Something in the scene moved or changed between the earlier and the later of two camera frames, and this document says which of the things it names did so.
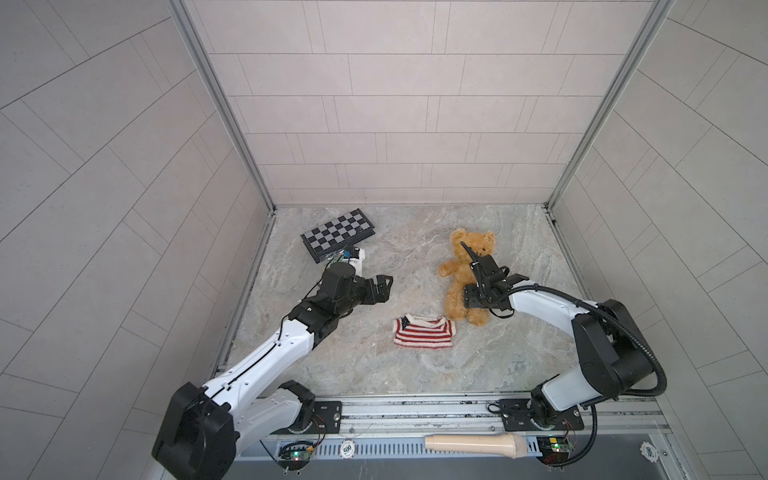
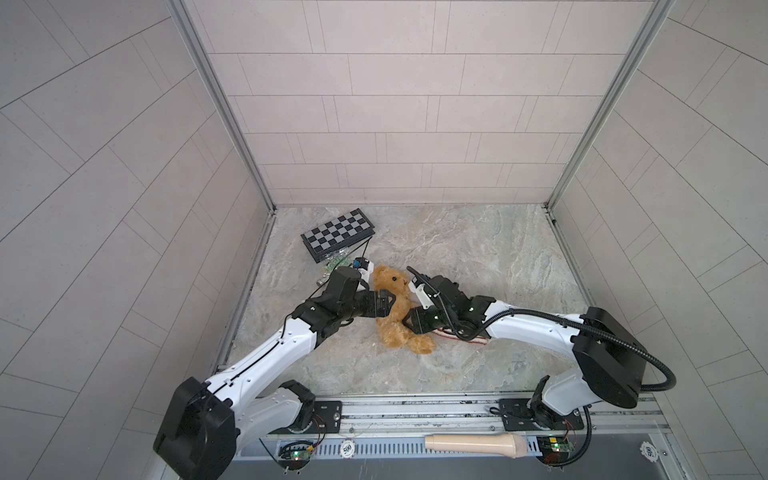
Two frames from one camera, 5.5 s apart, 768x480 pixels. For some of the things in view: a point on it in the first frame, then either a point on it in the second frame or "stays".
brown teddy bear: (460, 273) -> (392, 329)
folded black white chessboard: (337, 235) stays
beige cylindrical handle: (512, 445) stays
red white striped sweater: (421, 332) -> (453, 334)
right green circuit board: (555, 450) stays
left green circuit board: (295, 455) stays
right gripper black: (468, 296) -> (415, 320)
